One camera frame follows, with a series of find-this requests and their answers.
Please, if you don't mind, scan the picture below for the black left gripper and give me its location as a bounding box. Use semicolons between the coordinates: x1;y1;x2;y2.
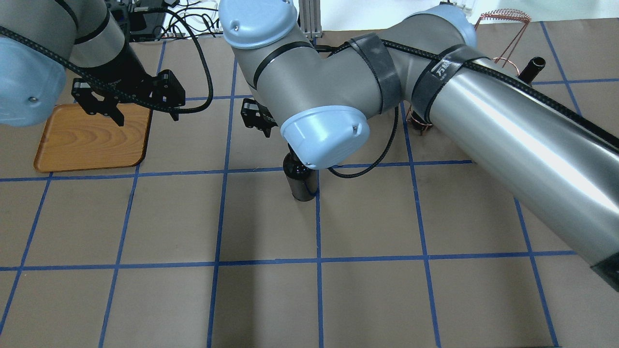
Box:
72;46;186;127

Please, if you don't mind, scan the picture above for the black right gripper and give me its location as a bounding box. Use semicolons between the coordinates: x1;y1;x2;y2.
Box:
241;98;279;138

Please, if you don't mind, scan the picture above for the dark wine bottle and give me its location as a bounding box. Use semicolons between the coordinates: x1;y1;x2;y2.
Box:
518;57;546;85
282;148;318;201

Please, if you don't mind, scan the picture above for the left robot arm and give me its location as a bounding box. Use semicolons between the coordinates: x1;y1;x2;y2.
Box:
1;0;185;127

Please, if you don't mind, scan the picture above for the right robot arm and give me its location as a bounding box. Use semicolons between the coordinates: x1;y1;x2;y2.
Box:
219;0;619;289

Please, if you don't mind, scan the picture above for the wooden tray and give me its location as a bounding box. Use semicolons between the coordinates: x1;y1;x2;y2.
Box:
33;104;152;173

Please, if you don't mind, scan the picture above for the aluminium frame post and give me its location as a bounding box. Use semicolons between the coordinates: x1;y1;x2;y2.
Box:
298;0;323;40

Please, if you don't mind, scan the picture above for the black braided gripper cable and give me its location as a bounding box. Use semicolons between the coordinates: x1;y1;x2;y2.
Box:
0;7;214;115

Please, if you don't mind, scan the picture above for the copper wire bottle basket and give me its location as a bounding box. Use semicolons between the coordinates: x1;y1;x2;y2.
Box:
405;10;532;136

